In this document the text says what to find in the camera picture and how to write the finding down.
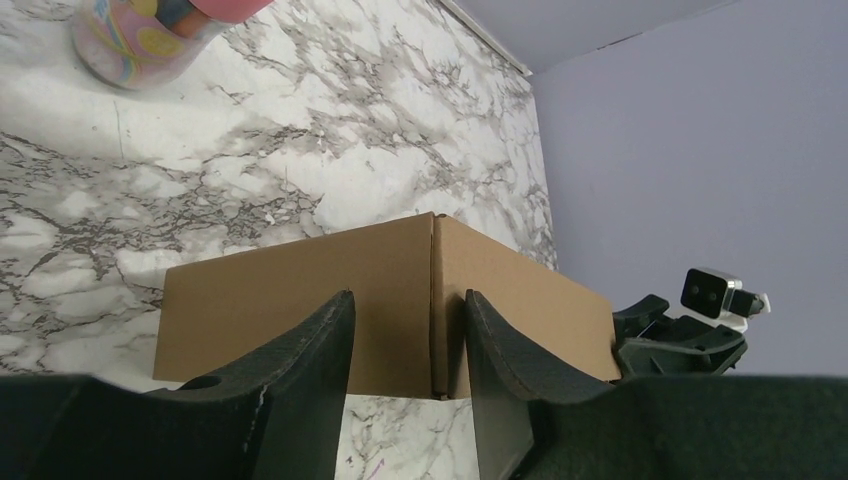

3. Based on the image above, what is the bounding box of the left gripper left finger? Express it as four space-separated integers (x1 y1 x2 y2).
1 291 356 479

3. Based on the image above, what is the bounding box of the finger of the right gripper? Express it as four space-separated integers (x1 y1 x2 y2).
612 294 671 342
616 326 748 378

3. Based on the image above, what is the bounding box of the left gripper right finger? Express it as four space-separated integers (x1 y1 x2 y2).
465 290 847 479

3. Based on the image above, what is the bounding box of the brown cardboard box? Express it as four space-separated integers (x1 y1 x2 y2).
153 213 620 399

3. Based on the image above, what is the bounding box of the pink-capped clear bottle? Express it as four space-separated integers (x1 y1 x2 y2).
71 0 272 90

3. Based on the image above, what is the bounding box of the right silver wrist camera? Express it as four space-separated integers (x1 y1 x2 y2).
680 267 771 333

